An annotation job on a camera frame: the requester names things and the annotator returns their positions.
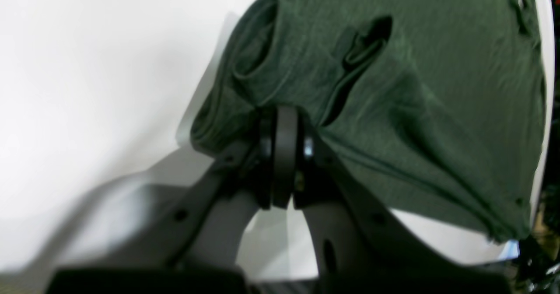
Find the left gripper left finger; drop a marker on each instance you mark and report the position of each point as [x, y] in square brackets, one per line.
[192, 247]

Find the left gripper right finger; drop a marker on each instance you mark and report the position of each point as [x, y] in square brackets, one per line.
[360, 246]

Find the green long-sleeve shirt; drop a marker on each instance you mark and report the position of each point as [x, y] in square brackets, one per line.
[435, 106]

